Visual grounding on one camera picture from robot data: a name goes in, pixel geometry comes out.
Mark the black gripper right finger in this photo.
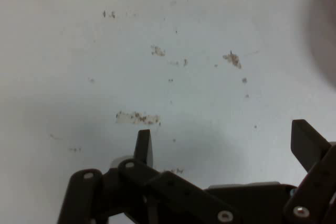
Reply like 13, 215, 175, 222
282, 119, 336, 224

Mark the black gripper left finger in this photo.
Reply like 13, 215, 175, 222
57, 129, 241, 224

